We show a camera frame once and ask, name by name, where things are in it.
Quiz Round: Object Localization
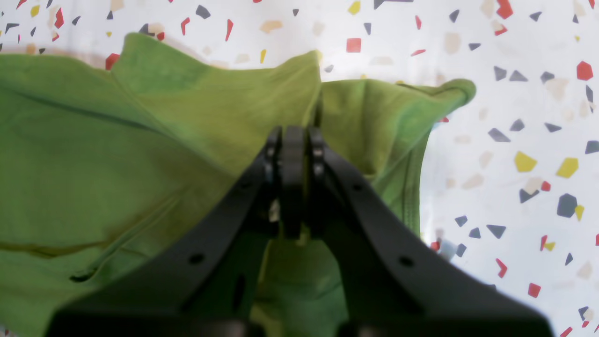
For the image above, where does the green t-shirt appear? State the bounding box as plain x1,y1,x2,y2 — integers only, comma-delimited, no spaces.
1,33,476,337

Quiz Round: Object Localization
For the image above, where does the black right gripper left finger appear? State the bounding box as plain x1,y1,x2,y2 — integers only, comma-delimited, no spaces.
46,126,282,337

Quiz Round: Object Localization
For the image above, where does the terrazzo pattern table cloth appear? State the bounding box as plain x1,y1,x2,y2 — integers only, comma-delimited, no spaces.
1,0,598,337

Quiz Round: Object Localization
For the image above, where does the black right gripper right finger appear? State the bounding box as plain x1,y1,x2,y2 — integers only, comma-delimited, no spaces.
292,126,552,337

